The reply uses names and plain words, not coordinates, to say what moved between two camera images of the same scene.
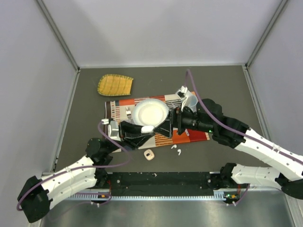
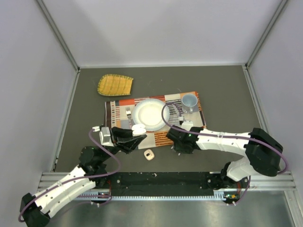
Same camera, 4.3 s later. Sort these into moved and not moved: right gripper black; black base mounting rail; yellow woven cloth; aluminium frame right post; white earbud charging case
Moved: right gripper black
Not moved: aluminium frame right post; yellow woven cloth; black base mounting rail; white earbud charging case
